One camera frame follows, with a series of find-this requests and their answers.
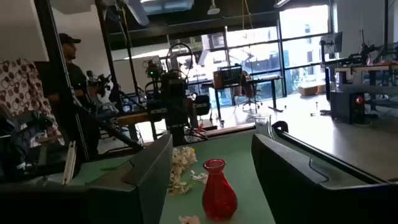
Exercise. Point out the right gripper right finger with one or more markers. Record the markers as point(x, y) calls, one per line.
point(289, 193)

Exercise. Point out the circle patterned cloth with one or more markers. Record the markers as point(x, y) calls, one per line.
point(18, 90)

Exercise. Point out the white ceiling lamp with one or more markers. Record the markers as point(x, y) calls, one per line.
point(213, 11)

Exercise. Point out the red glass vase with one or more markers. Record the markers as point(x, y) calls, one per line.
point(219, 193)

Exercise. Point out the clear glass vase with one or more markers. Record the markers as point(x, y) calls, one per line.
point(263, 126)

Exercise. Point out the wooden table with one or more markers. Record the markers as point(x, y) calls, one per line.
point(230, 130)

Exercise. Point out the white flat strip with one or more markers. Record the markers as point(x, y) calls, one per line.
point(69, 165)

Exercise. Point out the loose pink blossom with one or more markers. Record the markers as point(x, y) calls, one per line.
point(189, 220)
point(200, 177)

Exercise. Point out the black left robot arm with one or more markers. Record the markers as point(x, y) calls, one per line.
point(177, 118)

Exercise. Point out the office chair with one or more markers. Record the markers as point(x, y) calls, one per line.
point(248, 90)

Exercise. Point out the green table mat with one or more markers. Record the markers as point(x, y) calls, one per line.
point(236, 155)

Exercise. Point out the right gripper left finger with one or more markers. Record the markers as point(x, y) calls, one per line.
point(146, 193)

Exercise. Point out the pink artificial flower bunch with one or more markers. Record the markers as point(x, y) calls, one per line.
point(178, 186)

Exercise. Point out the background robot workstation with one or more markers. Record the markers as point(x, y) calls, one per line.
point(373, 68)

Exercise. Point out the black background device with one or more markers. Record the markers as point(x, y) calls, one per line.
point(99, 82)

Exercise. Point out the black office desk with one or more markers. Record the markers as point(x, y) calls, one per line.
point(264, 80)

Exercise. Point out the black computer tower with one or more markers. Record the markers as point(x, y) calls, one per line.
point(342, 105)

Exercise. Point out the person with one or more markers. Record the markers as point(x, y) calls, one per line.
point(76, 77)

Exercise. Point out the desk computer monitor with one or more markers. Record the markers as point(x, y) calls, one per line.
point(230, 76)

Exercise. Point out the white flower stem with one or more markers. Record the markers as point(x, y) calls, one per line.
point(183, 158)

